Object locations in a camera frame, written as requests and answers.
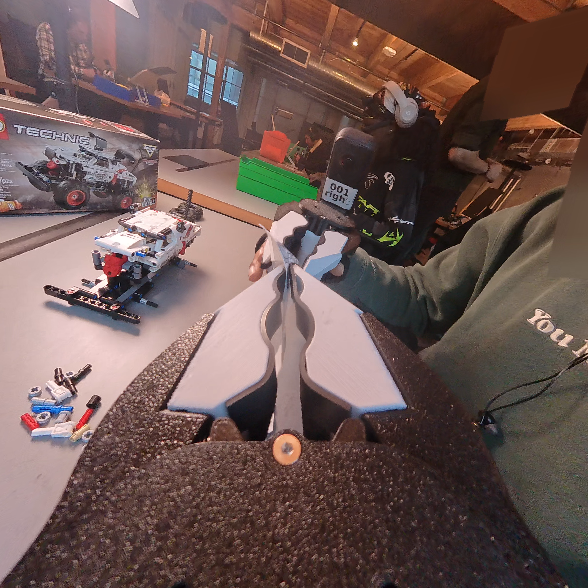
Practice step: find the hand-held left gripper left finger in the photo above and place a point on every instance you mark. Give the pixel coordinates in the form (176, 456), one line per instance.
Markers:
(220, 363)

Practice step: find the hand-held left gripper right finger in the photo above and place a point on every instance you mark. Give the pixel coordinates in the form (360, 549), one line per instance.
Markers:
(353, 363)

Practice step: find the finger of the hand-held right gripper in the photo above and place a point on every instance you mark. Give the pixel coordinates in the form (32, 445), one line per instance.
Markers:
(282, 243)
(326, 255)

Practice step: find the white lego truck model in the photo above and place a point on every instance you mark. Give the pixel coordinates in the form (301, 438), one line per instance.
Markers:
(138, 243)

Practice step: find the pile of small lego pieces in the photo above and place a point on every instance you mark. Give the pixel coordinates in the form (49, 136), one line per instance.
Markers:
(55, 409)

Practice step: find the black lego tyre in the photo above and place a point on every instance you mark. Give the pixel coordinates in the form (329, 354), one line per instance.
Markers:
(183, 213)

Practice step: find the lego set box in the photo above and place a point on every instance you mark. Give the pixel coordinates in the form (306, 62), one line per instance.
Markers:
(78, 156)

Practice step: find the person's right hand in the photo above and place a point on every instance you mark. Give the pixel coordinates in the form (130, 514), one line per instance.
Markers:
(257, 268)

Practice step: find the green plastic bin stack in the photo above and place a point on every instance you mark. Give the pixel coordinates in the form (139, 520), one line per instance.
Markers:
(271, 179)

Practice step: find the white headphones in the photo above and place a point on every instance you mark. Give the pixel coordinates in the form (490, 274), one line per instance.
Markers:
(404, 108)

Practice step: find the orange plastic bin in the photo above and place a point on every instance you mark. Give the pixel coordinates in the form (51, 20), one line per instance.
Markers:
(275, 144)

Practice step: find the paned window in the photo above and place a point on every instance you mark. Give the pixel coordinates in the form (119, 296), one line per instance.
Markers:
(216, 78)

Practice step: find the person's green sweatshirt torso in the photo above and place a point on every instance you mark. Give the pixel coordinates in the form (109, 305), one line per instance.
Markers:
(528, 390)

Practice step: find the long wooden workbench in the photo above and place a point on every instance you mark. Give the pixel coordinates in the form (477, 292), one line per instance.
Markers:
(115, 103)

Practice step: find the blue plastic tray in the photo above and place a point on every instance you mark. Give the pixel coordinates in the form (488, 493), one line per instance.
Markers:
(119, 89)

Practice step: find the studio softbox light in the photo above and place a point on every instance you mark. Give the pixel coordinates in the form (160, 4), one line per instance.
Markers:
(126, 7)

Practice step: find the metal ventilation duct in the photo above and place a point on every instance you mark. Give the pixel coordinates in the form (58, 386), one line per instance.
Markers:
(312, 69)

